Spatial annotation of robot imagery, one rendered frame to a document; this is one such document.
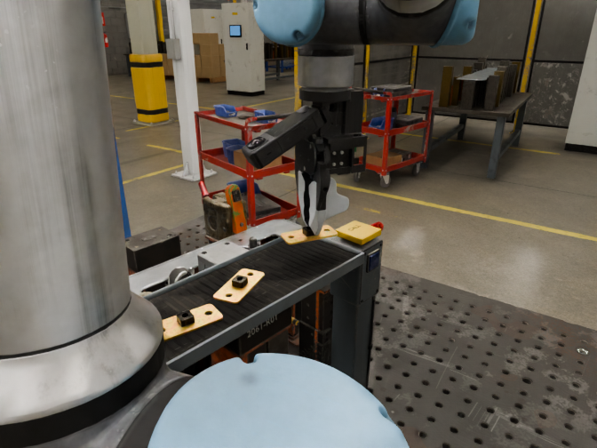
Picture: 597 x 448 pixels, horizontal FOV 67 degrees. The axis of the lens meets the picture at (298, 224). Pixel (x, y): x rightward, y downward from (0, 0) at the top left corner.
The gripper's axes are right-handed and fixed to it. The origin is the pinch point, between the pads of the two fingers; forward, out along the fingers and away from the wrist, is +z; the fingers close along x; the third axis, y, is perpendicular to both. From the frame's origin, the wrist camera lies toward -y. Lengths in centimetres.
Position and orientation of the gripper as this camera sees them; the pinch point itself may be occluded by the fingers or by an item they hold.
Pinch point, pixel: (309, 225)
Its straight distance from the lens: 69.0
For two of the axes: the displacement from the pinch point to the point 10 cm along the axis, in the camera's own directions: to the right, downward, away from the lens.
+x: -3.8, -3.7, 8.5
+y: 9.2, -1.5, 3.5
